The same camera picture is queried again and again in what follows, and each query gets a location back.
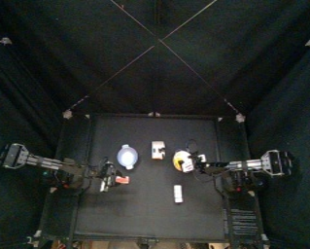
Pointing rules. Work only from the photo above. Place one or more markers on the yellow toy squash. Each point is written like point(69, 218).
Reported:
point(180, 160)

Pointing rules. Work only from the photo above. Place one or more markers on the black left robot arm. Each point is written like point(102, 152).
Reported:
point(41, 161)

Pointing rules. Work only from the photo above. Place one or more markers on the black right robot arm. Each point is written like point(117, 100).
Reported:
point(252, 166)

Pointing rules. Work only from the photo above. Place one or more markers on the small red toy block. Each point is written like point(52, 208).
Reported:
point(124, 180)

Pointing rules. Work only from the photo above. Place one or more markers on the pale blue round bowl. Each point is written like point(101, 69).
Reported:
point(128, 157)

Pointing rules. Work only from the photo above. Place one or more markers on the white and orange small box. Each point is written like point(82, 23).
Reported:
point(159, 149)

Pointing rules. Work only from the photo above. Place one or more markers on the small white rectangular bar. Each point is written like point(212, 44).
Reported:
point(179, 193)

